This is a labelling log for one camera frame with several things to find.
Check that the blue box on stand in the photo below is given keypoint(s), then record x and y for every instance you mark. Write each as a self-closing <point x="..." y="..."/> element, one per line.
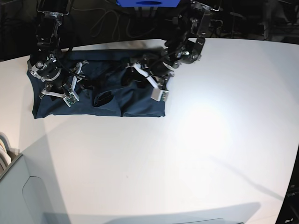
<point x="148" y="3"/>

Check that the dark blue T-shirt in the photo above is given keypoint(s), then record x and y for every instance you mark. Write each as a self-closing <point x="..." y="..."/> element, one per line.
<point x="106" y="96"/>

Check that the grey bin at left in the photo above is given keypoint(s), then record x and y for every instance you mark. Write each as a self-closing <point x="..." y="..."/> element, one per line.
<point x="29" y="191"/>

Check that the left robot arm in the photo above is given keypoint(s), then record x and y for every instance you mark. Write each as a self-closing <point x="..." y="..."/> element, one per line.
<point x="183" y="45"/>

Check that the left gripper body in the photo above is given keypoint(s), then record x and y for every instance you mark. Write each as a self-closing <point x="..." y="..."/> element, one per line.
<point x="158" y="75"/>

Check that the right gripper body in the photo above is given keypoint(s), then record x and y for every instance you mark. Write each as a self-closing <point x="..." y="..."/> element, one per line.
<point x="61" y="82"/>

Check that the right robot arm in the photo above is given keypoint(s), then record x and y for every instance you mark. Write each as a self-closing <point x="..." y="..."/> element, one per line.
<point x="50" y="14"/>

